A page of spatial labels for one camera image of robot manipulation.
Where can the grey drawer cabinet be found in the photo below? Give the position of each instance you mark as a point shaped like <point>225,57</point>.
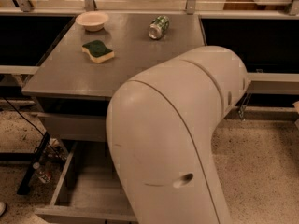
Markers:
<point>69,82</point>

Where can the closed grey top drawer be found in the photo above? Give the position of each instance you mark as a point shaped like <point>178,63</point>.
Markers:
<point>75,127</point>

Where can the open grey middle drawer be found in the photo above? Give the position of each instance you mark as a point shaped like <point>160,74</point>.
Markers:
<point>89,190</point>

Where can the green yellow sponge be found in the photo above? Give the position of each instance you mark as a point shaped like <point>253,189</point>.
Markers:
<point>97,51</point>

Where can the green soda can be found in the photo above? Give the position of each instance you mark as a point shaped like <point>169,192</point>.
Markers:
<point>158,27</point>

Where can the beige bowl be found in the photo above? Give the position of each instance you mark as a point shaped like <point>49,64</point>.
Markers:
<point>92,21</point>

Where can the clear plastic bottle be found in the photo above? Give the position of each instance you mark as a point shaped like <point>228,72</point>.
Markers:
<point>42,173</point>

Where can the metal bracket under shelf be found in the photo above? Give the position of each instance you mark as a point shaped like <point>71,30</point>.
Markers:
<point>243,105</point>

